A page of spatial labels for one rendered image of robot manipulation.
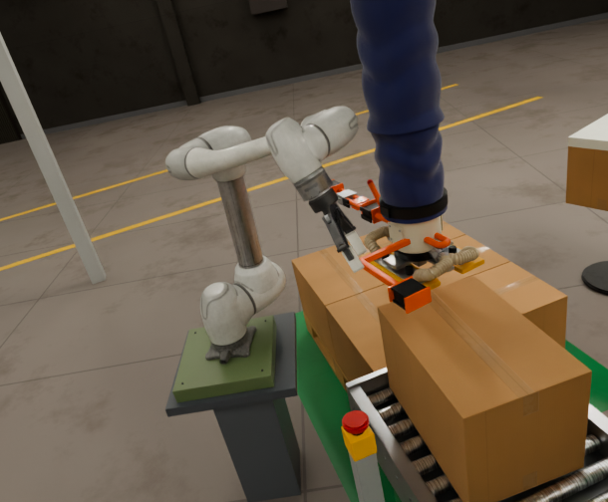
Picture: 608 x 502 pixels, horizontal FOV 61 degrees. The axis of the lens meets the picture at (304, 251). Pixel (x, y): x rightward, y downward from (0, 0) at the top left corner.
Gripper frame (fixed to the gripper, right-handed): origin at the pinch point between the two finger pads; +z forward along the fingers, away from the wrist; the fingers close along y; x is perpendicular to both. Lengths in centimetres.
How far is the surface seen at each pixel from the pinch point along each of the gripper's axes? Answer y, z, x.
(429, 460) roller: -17, 79, -20
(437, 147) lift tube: -33.6, -10.3, 31.3
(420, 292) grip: -2.4, 17.4, 9.0
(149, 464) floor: -71, 64, -171
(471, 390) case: 0, 50, 8
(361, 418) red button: 19.0, 33.0, -17.3
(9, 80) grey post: -234, -189, -213
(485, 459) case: 4, 69, 1
